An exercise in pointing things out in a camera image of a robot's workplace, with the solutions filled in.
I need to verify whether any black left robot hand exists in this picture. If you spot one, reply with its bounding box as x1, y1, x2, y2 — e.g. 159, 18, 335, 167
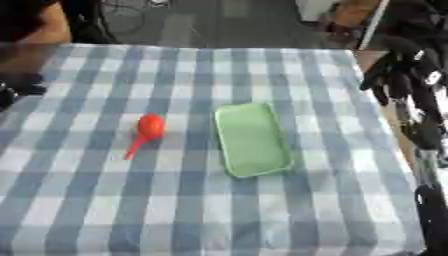
0, 73, 49, 111

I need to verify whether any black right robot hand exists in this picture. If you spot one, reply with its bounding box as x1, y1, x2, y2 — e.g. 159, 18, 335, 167
358, 35, 448, 152

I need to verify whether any brown cardboard box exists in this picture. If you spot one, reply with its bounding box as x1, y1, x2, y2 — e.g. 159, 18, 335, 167
329, 0, 384, 32

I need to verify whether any person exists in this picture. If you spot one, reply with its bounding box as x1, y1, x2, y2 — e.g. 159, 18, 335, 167
0, 0, 74, 84

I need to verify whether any white pole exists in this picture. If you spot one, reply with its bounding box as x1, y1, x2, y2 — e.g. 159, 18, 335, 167
355, 0, 392, 51

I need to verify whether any black chair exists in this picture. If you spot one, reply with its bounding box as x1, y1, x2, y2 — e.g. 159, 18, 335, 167
61, 0, 119, 45

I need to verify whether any red plastic spoon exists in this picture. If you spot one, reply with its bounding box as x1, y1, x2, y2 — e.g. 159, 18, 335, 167
122, 113, 168, 161

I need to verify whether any green rectangular tray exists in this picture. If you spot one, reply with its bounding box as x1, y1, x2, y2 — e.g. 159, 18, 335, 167
211, 101, 296, 179

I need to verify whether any black floor cable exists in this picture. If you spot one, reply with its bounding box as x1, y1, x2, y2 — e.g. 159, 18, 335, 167
99, 0, 149, 34

